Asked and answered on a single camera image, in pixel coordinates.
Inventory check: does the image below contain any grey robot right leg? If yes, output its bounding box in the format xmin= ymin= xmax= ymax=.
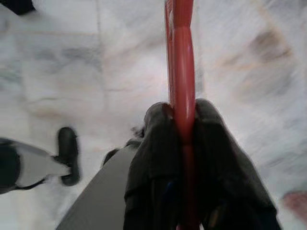
xmin=55 ymin=138 xmax=144 ymax=230

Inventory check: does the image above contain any black robot left foot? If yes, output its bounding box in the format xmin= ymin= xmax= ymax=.
xmin=57 ymin=126 xmax=80 ymax=187

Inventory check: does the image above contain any pinkish red plastic hanger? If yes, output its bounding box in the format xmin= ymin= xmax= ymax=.
xmin=164 ymin=0 xmax=202 ymax=230

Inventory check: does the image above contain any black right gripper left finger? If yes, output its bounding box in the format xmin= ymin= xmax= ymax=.
xmin=123 ymin=102 xmax=185 ymax=230

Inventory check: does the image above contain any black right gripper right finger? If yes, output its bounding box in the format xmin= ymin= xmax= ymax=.
xmin=191 ymin=98 xmax=283 ymax=230

